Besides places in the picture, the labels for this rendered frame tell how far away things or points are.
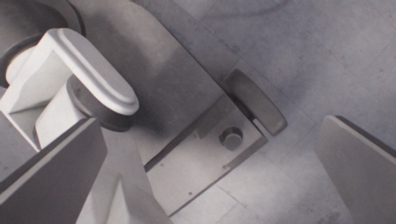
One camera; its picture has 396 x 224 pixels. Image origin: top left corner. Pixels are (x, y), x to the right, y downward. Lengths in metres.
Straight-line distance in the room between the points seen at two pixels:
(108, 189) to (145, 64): 0.30
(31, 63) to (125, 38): 0.20
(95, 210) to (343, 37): 0.73
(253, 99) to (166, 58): 0.21
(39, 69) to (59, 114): 0.09
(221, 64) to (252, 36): 0.12
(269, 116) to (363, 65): 0.41
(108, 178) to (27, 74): 0.23
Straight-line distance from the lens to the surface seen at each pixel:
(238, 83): 0.46
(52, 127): 0.39
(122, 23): 0.52
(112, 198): 0.28
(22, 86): 0.43
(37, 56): 0.42
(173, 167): 0.50
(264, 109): 0.44
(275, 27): 0.66
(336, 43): 0.73
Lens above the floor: 0.63
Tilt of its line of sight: 78 degrees down
